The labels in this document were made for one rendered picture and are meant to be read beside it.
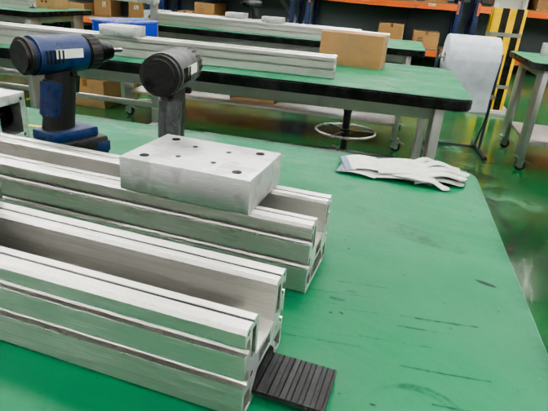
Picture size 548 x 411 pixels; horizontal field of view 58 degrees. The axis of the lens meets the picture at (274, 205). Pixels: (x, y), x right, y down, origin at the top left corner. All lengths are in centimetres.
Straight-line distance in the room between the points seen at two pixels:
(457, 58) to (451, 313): 350
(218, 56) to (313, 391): 183
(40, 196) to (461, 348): 52
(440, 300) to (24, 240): 45
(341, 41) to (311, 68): 46
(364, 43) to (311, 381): 214
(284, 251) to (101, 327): 21
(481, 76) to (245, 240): 361
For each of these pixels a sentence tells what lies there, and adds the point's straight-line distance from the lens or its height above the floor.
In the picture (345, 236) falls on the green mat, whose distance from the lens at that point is 70.
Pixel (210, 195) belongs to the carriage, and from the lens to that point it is 54.
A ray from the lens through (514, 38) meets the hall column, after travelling 608.
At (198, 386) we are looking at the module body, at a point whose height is 80.
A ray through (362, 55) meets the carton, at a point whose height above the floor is 84.
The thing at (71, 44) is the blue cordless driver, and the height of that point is 99.
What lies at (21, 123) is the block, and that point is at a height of 81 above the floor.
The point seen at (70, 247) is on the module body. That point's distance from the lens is 51.
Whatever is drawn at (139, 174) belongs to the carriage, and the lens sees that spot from 58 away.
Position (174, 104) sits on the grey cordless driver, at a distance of 75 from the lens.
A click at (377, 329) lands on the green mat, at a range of 53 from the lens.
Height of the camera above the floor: 109
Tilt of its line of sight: 24 degrees down
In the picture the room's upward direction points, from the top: 5 degrees clockwise
